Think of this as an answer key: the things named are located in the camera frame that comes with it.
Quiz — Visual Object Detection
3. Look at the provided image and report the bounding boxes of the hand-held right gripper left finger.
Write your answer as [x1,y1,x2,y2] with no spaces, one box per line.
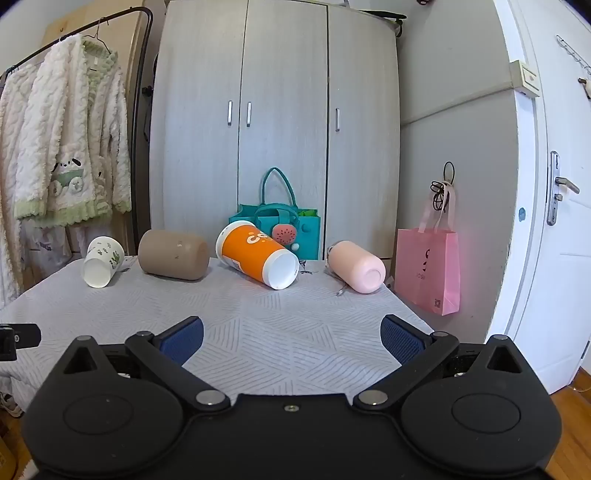
[58,316,230,415]

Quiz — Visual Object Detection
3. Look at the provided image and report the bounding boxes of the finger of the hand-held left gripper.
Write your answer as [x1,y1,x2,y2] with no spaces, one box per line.
[0,323,41,363]

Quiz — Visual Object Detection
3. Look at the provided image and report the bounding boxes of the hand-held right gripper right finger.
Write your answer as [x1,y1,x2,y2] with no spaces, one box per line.
[353,315,529,414]

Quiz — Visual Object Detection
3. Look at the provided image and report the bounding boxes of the brown cup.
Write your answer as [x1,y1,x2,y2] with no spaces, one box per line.
[137,229,211,281]

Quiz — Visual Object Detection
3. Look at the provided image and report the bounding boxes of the pink cup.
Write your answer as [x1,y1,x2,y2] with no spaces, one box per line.
[326,240,387,293]

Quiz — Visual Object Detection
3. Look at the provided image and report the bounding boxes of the orange paper cup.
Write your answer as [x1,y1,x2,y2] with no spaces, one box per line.
[215,220,301,291]

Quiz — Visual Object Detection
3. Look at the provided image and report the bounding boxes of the white cup with green print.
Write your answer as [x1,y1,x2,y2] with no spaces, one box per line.
[82,236,126,289]

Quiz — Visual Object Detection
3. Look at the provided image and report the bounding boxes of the shoe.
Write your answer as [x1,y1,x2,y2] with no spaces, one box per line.
[0,391,24,418]

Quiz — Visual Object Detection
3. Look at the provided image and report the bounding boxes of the pink shopping bag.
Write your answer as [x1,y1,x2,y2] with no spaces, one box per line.
[394,187,461,316]

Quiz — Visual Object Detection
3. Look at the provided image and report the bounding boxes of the grey printed pants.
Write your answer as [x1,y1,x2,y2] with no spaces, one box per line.
[18,217,93,280]

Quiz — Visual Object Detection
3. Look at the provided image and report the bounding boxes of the grey patterned tablecloth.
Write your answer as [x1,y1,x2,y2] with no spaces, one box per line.
[0,255,435,404]

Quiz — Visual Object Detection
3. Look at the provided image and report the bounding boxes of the teal tote bag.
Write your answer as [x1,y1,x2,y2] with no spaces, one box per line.
[229,167,321,261]

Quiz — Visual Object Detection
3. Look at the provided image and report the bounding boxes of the white fluffy robe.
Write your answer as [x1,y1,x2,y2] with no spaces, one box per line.
[0,69,33,311]

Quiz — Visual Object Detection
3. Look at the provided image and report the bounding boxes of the white door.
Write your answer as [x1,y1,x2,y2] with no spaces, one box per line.
[493,0,591,395]

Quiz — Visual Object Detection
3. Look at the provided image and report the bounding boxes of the white fluffy cardigan green trim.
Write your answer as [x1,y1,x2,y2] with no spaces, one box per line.
[14,34,133,227]

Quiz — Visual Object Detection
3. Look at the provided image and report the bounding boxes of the grey wardrobe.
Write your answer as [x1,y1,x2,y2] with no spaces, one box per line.
[148,0,402,261]

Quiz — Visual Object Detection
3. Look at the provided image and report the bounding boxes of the black clothes rack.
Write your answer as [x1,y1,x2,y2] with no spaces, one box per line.
[0,7,154,257]

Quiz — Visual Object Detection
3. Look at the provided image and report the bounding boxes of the black item atop wardrobe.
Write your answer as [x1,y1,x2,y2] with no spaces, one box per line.
[342,0,408,38]

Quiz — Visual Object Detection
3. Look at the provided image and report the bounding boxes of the black cord loops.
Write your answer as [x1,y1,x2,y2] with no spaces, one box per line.
[430,161,456,209]

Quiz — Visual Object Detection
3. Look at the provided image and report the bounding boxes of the metal door handle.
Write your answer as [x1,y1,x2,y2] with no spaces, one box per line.
[547,151,581,226]

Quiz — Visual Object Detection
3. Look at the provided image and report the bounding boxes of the white wall switch box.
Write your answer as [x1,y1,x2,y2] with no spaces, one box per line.
[509,60,542,98]

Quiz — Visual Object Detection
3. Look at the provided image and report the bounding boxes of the wire clothes hanger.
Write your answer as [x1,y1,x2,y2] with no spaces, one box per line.
[82,17,117,58]

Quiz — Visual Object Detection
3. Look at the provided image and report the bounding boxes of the metal hook rail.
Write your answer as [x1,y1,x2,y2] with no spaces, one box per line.
[556,34,591,75]

